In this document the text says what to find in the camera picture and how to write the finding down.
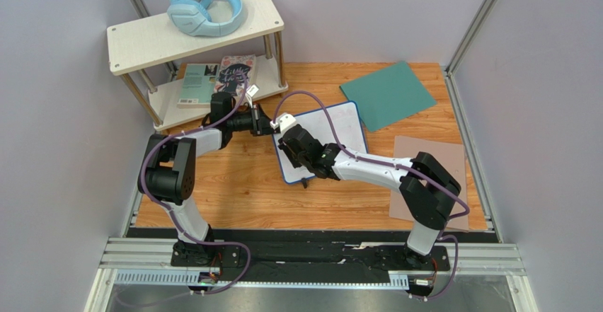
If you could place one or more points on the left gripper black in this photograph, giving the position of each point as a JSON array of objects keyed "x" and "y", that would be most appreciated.
[{"x": 260, "y": 122}]

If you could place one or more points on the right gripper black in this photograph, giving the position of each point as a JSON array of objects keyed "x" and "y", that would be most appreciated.
[{"x": 290, "y": 141}]

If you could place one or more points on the blue framed whiteboard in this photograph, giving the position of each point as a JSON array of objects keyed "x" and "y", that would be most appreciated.
[{"x": 348, "y": 130}]

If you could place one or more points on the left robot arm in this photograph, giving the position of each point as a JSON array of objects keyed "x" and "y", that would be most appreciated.
[{"x": 168, "y": 170}]

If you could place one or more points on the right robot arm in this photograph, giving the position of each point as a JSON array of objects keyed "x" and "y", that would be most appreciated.
[{"x": 429, "y": 191}]

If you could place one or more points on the Little Women book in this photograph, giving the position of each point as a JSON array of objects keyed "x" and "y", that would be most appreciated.
[{"x": 229, "y": 78}]

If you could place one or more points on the teal paperback book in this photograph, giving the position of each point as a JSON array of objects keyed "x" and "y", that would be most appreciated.
[{"x": 198, "y": 86}]

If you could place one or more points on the teal green mat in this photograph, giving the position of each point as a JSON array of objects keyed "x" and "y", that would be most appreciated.
[{"x": 388, "y": 95}]

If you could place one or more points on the pinkish beige mat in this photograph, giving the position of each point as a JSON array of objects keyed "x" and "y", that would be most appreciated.
[{"x": 450, "y": 156}]

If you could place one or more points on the light blue headphones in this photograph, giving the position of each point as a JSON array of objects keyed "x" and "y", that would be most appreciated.
[{"x": 192, "y": 17}]

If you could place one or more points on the white two-tier shelf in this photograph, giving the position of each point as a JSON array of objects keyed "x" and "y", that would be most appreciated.
[{"x": 137, "y": 45}]

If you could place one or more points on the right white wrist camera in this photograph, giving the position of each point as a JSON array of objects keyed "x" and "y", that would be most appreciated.
[{"x": 283, "y": 123}]

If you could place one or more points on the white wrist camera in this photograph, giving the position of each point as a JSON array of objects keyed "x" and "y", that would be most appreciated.
[
  {"x": 252, "y": 90},
  {"x": 283, "y": 123}
]

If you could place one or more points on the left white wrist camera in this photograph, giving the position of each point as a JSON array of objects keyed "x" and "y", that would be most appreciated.
[{"x": 252, "y": 90}]

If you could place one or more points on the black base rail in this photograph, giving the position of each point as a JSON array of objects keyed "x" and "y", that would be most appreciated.
[{"x": 308, "y": 257}]

